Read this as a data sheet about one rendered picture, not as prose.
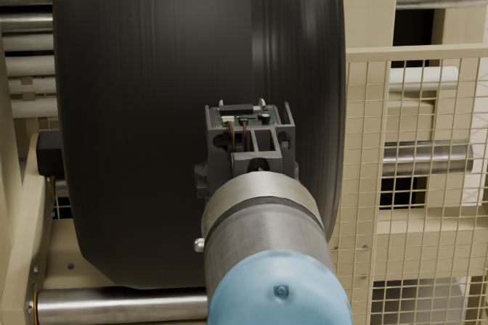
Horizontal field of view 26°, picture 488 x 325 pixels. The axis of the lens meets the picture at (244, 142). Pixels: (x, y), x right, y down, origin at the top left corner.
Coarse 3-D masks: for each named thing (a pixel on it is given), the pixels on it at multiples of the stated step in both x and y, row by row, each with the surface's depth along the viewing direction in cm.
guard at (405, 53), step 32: (32, 96) 165; (384, 96) 171; (480, 96) 172; (32, 128) 168; (416, 128) 174; (448, 128) 175; (480, 128) 176; (416, 160) 178; (448, 160) 178; (352, 192) 181; (384, 192) 181; (480, 256) 190; (352, 288) 191; (384, 288) 192; (480, 320) 198
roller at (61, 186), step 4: (52, 176) 150; (56, 176) 150; (60, 176) 150; (64, 176) 150; (52, 180) 150; (56, 180) 150; (60, 180) 150; (64, 180) 150; (52, 184) 150; (56, 184) 150; (60, 184) 150; (64, 184) 150; (52, 188) 150; (56, 188) 150; (60, 188) 150; (64, 188) 150; (52, 192) 150; (56, 192) 150; (60, 192) 150; (64, 192) 150; (60, 196) 151; (64, 196) 151
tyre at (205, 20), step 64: (64, 0) 102; (128, 0) 99; (192, 0) 100; (256, 0) 100; (320, 0) 102; (64, 64) 102; (128, 64) 99; (192, 64) 100; (256, 64) 100; (320, 64) 102; (64, 128) 104; (128, 128) 101; (192, 128) 101; (320, 128) 104; (128, 192) 104; (192, 192) 104; (320, 192) 108; (128, 256) 111; (192, 256) 111
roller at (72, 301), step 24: (72, 288) 128; (96, 288) 128; (120, 288) 128; (168, 288) 128; (192, 288) 128; (48, 312) 126; (72, 312) 126; (96, 312) 126; (120, 312) 127; (144, 312) 127; (168, 312) 127; (192, 312) 127
